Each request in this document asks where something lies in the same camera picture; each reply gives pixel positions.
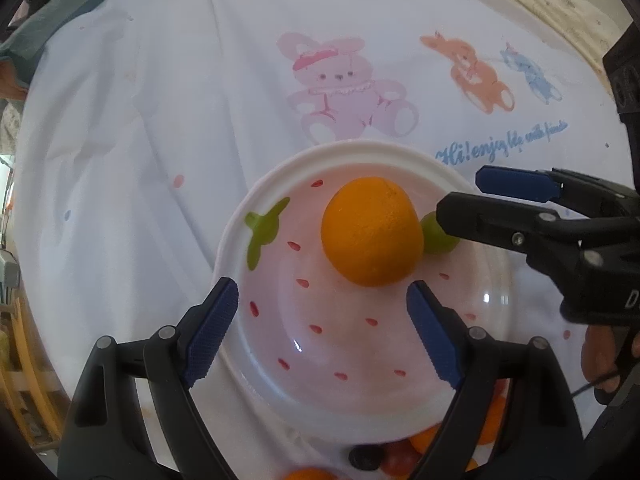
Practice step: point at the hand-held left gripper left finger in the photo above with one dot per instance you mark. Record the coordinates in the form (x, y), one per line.
(212, 330)

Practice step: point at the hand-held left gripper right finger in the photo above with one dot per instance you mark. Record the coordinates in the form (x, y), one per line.
(432, 332)

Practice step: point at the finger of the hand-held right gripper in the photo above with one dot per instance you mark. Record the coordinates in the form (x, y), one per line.
(480, 220)
(515, 182)

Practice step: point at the green grape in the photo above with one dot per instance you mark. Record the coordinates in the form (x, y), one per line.
(437, 237)

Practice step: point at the large orange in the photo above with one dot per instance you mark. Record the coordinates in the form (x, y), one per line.
(370, 232)
(492, 420)

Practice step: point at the pink strawberry print plate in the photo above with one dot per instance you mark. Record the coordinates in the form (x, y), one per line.
(325, 340)

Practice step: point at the red cherry tomato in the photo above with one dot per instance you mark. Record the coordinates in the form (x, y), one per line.
(400, 460)

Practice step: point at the dark purple grape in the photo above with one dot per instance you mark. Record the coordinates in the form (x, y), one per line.
(366, 456)

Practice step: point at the person's right hand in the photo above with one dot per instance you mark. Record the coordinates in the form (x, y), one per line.
(600, 355)

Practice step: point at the white bunny print bedsheet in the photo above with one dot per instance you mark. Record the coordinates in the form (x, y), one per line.
(150, 135)

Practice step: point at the grey box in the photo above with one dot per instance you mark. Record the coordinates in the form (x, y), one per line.
(7, 270)

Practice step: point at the yellow wooden frame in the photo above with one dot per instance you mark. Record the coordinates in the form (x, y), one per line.
(25, 365)

